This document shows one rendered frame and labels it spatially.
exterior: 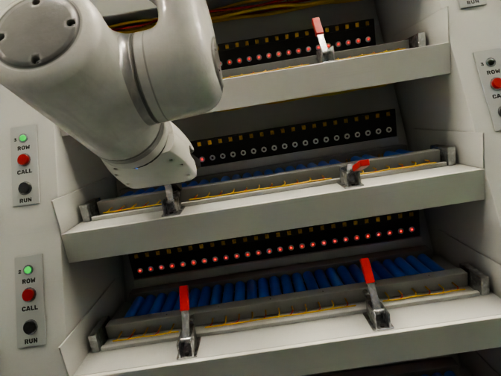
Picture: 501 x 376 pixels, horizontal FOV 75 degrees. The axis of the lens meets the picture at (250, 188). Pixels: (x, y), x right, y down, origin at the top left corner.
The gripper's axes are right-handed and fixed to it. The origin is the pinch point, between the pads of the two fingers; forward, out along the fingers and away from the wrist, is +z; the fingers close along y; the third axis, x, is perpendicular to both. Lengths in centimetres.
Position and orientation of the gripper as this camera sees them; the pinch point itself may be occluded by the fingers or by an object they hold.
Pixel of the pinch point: (173, 178)
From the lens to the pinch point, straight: 53.6
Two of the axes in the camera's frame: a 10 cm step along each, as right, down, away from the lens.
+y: 9.9, -1.5, -0.2
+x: -1.4, -9.5, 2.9
